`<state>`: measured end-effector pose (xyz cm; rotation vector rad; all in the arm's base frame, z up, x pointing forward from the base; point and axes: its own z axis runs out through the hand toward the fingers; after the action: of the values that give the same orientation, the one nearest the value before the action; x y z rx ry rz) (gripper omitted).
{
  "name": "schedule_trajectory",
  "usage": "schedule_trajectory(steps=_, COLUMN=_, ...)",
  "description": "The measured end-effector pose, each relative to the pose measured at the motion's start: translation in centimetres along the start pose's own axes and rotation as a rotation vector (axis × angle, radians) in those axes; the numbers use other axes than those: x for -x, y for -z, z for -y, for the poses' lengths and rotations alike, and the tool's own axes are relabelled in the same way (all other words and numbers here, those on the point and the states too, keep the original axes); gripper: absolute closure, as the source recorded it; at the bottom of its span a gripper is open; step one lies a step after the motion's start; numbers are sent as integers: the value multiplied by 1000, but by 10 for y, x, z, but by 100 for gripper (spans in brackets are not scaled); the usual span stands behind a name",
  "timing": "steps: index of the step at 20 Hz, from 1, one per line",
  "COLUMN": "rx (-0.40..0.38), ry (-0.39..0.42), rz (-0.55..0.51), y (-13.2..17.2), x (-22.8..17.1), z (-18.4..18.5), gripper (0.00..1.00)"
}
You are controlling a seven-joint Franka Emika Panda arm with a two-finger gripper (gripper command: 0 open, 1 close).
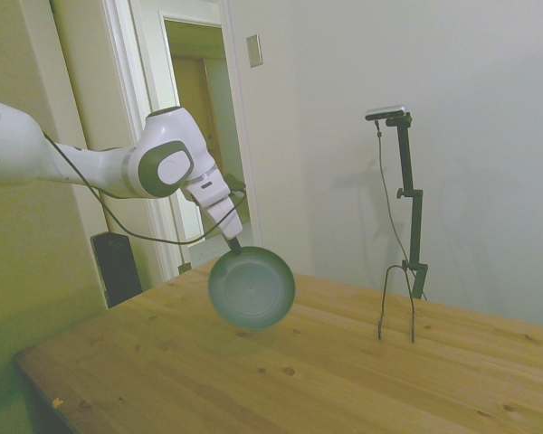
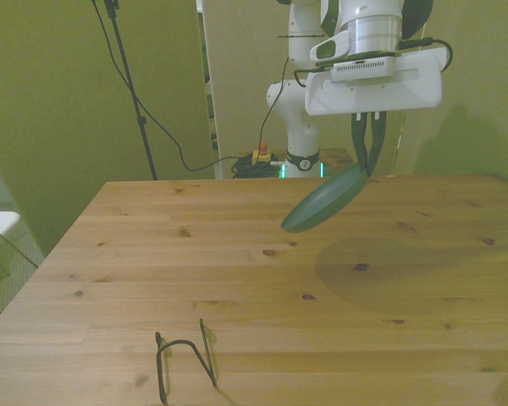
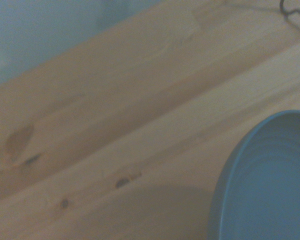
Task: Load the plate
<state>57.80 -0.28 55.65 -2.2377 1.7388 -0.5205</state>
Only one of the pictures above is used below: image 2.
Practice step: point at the yellow emergency stop button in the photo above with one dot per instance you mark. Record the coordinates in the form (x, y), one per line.
(261, 157)

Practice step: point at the low wooden base table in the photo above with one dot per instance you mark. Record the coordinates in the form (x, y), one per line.
(334, 157)

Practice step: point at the dark green round plate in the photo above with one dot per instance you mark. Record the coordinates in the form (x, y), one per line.
(321, 203)

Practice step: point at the green partition panel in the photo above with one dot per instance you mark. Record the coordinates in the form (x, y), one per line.
(46, 105)
(482, 105)

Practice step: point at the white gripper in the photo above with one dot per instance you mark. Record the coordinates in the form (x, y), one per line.
(372, 95)

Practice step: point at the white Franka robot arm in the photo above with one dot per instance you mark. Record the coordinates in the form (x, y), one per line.
(298, 127)

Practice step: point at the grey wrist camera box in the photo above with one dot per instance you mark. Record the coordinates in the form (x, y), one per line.
(364, 69)

